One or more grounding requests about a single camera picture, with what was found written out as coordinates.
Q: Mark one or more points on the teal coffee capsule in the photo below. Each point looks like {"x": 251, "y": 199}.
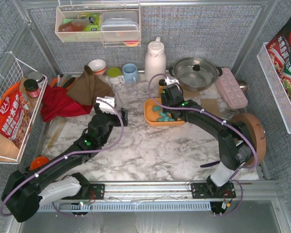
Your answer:
{"x": 167, "y": 119}
{"x": 156, "y": 108}
{"x": 162, "y": 114}
{"x": 161, "y": 119}

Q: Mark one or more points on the orange juice bottle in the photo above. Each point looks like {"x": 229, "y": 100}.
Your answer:
{"x": 161, "y": 86}

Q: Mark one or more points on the red jar black lid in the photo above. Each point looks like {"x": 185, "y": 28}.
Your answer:
{"x": 32, "y": 88}

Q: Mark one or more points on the orange snack bag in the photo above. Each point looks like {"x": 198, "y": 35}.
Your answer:
{"x": 14, "y": 117}

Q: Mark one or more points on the blue mug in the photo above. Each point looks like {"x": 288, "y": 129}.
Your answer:
{"x": 130, "y": 73}

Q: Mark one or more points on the white orange striped bowl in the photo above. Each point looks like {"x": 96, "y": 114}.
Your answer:
{"x": 98, "y": 66}

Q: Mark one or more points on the white mesh basket right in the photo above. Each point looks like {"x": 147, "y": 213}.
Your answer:
{"x": 279, "y": 94}

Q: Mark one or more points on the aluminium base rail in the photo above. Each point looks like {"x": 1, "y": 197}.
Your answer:
{"x": 71, "y": 189}

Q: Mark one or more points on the pink egg tray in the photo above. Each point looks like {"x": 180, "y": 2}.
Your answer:
{"x": 229, "y": 89}

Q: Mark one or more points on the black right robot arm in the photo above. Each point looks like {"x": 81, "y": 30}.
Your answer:
{"x": 234, "y": 140}

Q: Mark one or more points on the orange plastic cup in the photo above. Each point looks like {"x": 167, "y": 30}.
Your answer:
{"x": 38, "y": 162}

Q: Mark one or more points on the green lidded white cup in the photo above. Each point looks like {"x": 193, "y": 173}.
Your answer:
{"x": 115, "y": 76}

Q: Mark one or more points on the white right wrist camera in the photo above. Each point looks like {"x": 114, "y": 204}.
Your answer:
{"x": 169, "y": 81}

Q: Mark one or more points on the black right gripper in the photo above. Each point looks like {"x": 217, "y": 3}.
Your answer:
{"x": 171, "y": 97}

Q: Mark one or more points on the red cloth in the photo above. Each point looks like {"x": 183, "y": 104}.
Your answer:
{"x": 56, "y": 103}

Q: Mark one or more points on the clear plastic containers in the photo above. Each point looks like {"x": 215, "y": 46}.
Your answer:
{"x": 119, "y": 26}

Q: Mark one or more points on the brown cloth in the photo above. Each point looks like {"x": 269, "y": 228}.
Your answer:
{"x": 88, "y": 87}

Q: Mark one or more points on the orange bottle in rack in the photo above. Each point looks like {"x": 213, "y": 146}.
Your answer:
{"x": 75, "y": 25}

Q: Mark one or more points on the small brown cardboard sheet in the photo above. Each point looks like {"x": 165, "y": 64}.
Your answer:
{"x": 190, "y": 94}

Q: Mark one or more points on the steel pot with lid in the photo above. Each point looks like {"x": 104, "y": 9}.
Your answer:
{"x": 195, "y": 74}

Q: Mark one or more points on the cream wall rack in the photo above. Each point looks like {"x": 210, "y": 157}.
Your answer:
{"x": 67, "y": 13}

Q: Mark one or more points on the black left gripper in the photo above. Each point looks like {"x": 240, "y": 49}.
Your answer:
{"x": 119, "y": 115}

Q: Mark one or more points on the orange plastic basket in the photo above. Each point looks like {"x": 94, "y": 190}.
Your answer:
{"x": 151, "y": 117}

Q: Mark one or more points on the round wooden board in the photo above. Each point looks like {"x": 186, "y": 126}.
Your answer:
{"x": 256, "y": 131}

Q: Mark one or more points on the steel round object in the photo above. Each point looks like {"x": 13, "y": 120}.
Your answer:
{"x": 243, "y": 86}

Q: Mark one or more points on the white thermos jug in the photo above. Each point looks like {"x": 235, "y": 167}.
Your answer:
{"x": 155, "y": 59}

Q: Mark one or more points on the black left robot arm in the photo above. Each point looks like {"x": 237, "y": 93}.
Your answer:
{"x": 21, "y": 197}

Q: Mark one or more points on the green package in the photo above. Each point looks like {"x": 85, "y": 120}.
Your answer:
{"x": 95, "y": 21}

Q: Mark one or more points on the red seasoning packet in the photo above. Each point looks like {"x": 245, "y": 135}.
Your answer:
{"x": 279, "y": 48}

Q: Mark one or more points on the glass jar silver lid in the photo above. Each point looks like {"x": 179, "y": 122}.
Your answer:
{"x": 38, "y": 77}

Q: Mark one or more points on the white wire basket left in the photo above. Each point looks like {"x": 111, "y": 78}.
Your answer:
{"x": 9, "y": 153}

